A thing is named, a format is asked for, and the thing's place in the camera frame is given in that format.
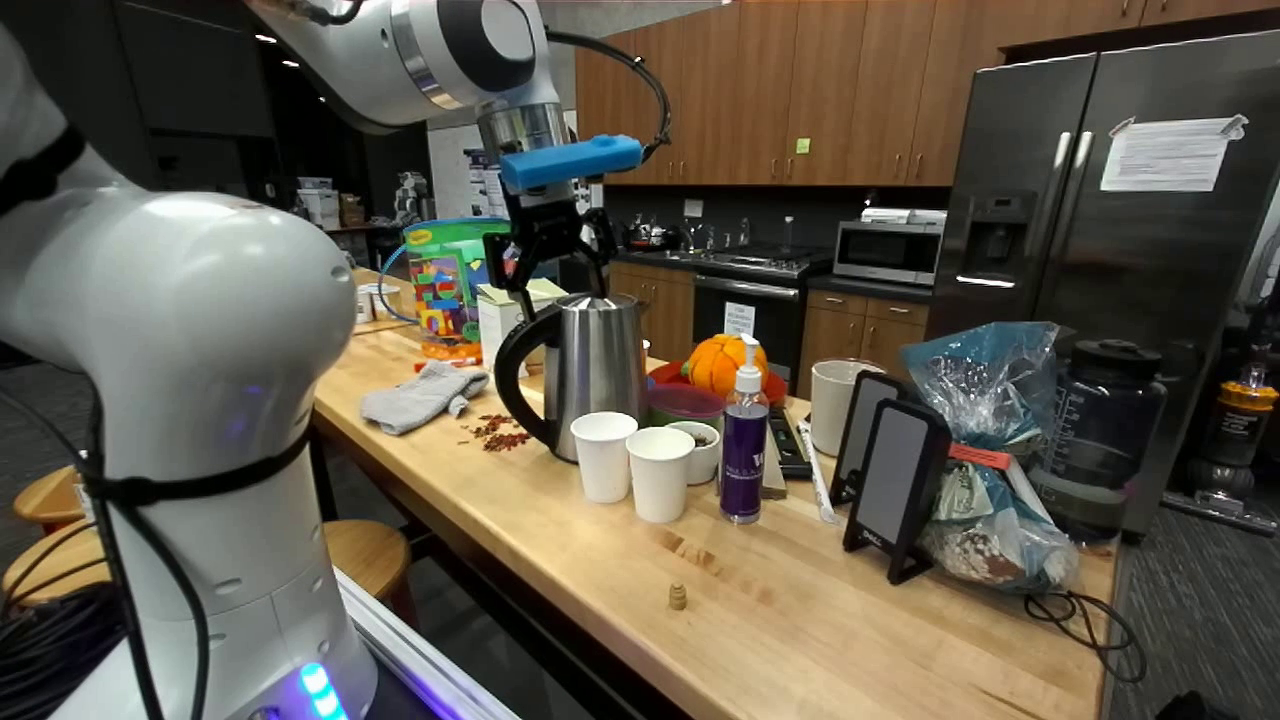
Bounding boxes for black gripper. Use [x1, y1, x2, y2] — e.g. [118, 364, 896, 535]
[485, 188, 607, 296]

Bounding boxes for stainless steel kettle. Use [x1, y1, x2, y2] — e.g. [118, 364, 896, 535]
[491, 296, 644, 461]

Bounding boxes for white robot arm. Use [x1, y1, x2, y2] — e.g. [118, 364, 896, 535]
[0, 30, 374, 720]

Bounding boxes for small white bowl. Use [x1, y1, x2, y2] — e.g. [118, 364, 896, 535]
[666, 420, 719, 486]

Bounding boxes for white green carton box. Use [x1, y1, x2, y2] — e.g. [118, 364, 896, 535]
[477, 275, 564, 364]

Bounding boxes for colourful foam blocks bag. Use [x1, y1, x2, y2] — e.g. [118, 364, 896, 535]
[403, 215, 509, 345]

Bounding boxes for grey knitted cloth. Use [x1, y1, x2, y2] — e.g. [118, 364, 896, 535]
[359, 361, 487, 437]

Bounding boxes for scattered dried food bits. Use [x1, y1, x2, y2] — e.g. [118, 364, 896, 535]
[473, 412, 528, 451]

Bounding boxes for white paper cup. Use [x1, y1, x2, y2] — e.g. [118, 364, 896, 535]
[572, 412, 636, 504]
[629, 428, 696, 523]

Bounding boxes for orange pumpkin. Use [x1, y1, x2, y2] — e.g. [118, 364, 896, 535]
[682, 330, 768, 396]

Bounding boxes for purple spray bottle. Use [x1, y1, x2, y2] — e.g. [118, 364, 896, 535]
[719, 364, 768, 523]

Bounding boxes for white mug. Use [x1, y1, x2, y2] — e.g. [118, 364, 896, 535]
[811, 361, 866, 454]

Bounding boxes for wooden stool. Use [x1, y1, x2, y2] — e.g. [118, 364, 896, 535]
[323, 518, 407, 604]

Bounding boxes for silver microwave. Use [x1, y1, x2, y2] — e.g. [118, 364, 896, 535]
[833, 219, 939, 287]

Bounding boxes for black speaker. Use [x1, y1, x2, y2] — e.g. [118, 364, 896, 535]
[826, 373, 905, 504]
[845, 401, 952, 584]

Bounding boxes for blue plastic bag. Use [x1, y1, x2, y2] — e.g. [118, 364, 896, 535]
[905, 321, 1074, 591]

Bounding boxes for black refrigerator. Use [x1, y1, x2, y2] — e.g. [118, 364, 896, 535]
[928, 29, 1280, 535]

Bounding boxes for black blender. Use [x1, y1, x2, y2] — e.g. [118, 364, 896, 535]
[1031, 340, 1162, 540]

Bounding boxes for white paper on fridge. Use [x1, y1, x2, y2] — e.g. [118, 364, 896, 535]
[1098, 115, 1246, 197]

